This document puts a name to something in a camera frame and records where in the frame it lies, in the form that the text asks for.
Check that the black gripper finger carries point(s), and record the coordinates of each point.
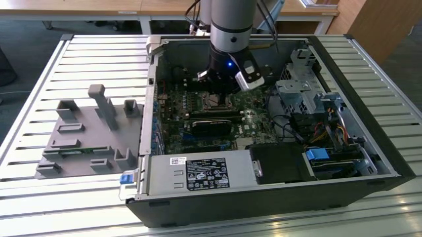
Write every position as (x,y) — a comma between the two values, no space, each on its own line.
(227,100)

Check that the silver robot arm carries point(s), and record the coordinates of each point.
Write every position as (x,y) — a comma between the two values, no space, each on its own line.
(230,24)

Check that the CPU socket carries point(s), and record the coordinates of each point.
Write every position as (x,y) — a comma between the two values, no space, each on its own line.
(203,106)

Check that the black graphics card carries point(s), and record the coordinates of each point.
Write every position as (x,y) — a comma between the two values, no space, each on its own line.
(211,127)

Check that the green motherboard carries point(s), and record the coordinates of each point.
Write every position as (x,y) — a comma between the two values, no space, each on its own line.
(256,123)

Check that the silver chipset heatsink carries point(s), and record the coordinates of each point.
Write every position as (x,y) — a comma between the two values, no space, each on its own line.
(243,142)

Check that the silver metal drive cage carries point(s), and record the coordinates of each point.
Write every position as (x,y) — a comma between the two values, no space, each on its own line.
(290,96)

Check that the black plastic shroud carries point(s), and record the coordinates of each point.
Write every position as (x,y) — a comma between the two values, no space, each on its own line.
(279,163)

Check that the pale blue teach pendant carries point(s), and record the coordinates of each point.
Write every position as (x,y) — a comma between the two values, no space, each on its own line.
(279,7)

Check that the blue disk carrier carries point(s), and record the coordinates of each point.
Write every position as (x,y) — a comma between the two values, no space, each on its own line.
(317,155)

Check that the silver power supply unit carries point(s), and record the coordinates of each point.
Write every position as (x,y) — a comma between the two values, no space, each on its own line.
(162,172)

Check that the white paper stack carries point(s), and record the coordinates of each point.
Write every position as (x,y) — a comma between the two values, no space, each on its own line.
(307,3)

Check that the black chair base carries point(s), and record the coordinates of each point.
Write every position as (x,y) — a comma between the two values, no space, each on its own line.
(108,24)

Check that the grey parts rack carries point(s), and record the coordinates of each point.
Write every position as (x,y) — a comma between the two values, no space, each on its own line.
(92,128)

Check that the blue case latch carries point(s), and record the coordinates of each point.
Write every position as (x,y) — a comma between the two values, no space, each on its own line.
(127,179)

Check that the black PC case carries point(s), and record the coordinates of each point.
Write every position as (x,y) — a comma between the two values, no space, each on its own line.
(230,209)

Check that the green RAM stick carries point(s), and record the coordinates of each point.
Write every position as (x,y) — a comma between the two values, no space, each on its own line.
(84,150)

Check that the wooden cabinet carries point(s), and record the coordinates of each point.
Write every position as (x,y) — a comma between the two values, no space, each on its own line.
(379,24)

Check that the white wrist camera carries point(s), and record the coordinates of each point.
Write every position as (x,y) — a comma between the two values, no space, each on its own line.
(250,76)

